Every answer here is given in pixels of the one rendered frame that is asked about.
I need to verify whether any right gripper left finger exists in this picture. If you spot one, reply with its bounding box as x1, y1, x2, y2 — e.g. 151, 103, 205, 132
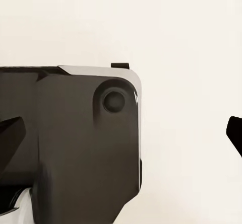
0, 116, 26, 176

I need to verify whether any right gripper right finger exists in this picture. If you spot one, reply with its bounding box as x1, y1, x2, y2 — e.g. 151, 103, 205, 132
226, 116, 242, 157

